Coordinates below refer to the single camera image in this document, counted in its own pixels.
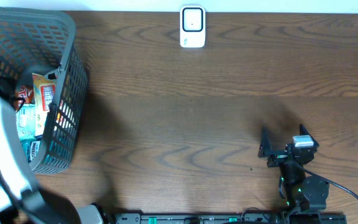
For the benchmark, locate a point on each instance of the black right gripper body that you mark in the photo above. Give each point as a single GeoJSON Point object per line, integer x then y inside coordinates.
{"type": "Point", "coordinates": [278, 158]}

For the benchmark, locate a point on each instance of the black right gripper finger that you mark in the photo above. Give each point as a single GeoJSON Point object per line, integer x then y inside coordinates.
{"type": "Point", "coordinates": [304, 132]}
{"type": "Point", "coordinates": [265, 149]}

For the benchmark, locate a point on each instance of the orange white snack bag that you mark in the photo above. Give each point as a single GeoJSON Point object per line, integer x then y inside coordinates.
{"type": "Point", "coordinates": [44, 90]}

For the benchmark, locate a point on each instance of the blue Listerine mouthwash bottle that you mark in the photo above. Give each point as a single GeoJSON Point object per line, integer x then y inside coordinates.
{"type": "Point", "coordinates": [31, 148]}

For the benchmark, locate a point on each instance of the teal wet wipes pack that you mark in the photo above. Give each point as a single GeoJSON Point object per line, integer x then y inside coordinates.
{"type": "Point", "coordinates": [25, 122]}

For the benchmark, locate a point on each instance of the red TOP biscuit pack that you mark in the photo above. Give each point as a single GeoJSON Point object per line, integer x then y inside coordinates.
{"type": "Point", "coordinates": [23, 95]}

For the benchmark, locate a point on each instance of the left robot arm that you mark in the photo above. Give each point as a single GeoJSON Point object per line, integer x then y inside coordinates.
{"type": "Point", "coordinates": [19, 189]}

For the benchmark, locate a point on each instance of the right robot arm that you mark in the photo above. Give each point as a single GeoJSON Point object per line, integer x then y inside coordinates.
{"type": "Point", "coordinates": [305, 195]}

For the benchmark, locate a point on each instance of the white barcode scanner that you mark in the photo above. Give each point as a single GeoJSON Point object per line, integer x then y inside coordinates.
{"type": "Point", "coordinates": [192, 26]}

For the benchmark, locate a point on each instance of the grey plastic mesh basket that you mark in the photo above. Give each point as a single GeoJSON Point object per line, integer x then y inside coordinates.
{"type": "Point", "coordinates": [42, 42]}

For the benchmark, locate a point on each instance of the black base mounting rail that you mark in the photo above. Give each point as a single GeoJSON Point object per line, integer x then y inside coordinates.
{"type": "Point", "coordinates": [252, 217]}

